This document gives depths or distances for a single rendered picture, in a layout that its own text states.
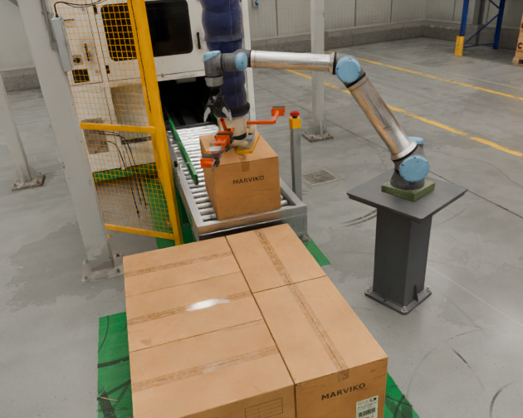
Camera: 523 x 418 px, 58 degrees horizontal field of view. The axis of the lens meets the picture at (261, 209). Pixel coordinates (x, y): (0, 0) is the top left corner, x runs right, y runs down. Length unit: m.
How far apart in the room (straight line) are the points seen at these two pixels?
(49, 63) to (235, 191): 1.36
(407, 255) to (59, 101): 2.33
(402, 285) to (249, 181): 1.13
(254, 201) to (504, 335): 1.64
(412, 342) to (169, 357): 1.45
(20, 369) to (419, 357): 2.25
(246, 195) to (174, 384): 1.32
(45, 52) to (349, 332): 2.36
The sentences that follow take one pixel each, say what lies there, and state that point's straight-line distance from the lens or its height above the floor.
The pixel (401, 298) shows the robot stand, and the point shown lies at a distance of 3.08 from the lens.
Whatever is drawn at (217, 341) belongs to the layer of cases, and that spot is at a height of 0.54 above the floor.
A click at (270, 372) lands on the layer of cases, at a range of 1.94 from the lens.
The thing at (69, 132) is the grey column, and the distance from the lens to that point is 3.31.
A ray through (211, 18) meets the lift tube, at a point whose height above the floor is 1.72.
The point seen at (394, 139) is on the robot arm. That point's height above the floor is 1.14.
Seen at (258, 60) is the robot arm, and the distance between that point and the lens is 2.59.
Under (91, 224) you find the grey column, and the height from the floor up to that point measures 0.41.
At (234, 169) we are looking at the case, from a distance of 2.78.
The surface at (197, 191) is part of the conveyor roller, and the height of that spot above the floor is 0.53.
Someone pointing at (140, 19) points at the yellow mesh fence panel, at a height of 1.72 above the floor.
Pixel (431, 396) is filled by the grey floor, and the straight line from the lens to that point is 2.66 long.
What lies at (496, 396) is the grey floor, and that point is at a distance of 2.75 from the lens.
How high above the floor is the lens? 1.95
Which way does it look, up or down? 27 degrees down
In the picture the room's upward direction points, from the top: 4 degrees counter-clockwise
